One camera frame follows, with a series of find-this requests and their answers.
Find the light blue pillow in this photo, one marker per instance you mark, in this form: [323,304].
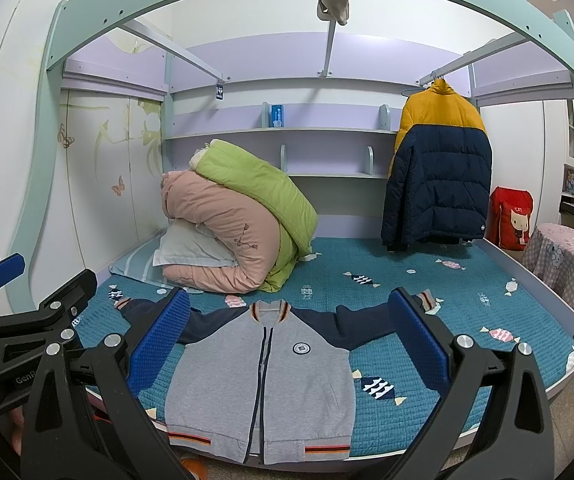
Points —
[189,244]

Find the striped blue pillow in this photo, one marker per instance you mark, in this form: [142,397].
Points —
[138,266]

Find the green folded quilt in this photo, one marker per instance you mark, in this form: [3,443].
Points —
[233,167]

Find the grey cloth hanging overhead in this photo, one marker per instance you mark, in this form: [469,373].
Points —
[337,11]

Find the grey navy zip jacket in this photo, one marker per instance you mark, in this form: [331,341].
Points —
[270,380]

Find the person's left hand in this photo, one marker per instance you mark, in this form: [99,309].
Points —
[17,419]

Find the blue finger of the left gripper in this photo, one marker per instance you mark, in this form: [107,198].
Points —
[10,268]
[72,297]

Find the yellow navy puffer jacket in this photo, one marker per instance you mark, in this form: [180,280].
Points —
[440,173]

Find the blue box on shelf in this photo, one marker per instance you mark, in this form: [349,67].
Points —
[277,116]

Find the red cartoon bag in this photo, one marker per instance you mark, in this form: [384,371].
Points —
[509,218]

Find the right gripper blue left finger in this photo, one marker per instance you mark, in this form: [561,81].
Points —
[155,327]

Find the pink patterned covered stool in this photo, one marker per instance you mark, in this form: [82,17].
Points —
[549,255]

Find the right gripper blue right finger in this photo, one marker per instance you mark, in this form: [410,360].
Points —
[425,339]

